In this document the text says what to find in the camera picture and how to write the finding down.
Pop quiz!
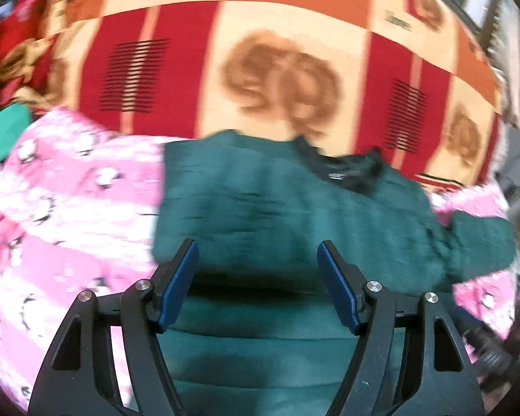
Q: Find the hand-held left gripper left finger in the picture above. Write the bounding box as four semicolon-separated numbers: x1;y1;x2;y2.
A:
27;238;200;416

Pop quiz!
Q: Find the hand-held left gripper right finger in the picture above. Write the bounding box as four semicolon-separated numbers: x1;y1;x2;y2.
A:
317;240;486;416

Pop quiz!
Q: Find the green puffer jacket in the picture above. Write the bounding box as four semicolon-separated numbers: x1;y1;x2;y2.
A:
151;129;517;416

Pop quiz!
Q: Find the pink penguin print blanket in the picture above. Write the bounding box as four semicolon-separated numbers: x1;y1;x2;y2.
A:
0;106;520;412

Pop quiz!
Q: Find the green cloth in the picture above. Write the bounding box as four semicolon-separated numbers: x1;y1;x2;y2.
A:
0;103;34;174

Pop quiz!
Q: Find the red orange patterned blanket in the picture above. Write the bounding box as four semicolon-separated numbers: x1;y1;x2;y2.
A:
0;0;509;192

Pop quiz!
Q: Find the white fringed cloth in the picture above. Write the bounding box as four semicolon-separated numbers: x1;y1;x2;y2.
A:
489;9;520;138

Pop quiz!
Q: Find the red cloth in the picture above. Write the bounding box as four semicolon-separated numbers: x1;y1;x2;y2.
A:
0;0;49;79

